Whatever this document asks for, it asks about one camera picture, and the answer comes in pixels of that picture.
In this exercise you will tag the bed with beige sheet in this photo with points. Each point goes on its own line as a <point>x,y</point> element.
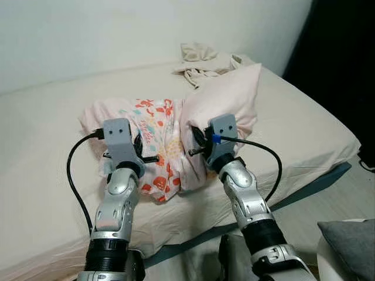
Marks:
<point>293,117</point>

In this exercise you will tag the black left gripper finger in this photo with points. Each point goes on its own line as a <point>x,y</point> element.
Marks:
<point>151,158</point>

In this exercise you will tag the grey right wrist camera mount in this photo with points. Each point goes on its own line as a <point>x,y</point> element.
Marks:
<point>224,126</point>

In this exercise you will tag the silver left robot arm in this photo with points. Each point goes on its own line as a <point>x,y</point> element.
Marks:
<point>114,213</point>

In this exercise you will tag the pale pink pillow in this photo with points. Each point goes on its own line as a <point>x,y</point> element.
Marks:
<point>222,96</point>

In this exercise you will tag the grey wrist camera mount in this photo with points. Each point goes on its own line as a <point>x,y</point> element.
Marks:
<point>224,126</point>
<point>116,133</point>

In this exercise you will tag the grey pillow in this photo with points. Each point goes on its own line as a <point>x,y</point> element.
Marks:
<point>351,252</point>

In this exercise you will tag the black equipment case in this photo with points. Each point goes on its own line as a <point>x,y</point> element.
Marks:
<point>340,70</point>

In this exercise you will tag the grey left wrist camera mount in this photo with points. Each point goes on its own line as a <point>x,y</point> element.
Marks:
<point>116,133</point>

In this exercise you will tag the crumpled beige cloth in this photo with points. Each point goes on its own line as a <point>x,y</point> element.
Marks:
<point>202,61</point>

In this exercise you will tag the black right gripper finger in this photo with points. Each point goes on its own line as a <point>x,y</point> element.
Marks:
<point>194,152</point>

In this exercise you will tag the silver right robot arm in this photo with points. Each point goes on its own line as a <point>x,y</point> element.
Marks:
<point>249,202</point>

